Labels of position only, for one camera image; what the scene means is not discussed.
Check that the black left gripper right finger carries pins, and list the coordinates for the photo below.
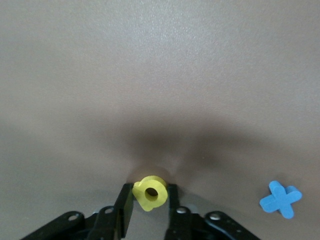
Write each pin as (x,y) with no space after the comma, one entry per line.
(190,227)

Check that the brown table cover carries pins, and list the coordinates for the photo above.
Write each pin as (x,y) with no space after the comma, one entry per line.
(160,75)

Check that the yellow letter o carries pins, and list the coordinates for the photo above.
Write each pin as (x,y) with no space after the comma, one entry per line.
(162,197)

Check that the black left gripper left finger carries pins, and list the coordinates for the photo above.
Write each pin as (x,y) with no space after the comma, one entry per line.
(107,225)

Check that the blue foam letter x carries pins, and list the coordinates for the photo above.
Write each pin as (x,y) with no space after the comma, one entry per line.
(280,200)

